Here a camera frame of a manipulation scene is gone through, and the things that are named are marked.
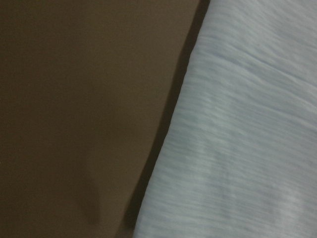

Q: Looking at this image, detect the light blue button shirt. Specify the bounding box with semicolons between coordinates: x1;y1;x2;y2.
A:
133;0;317;238

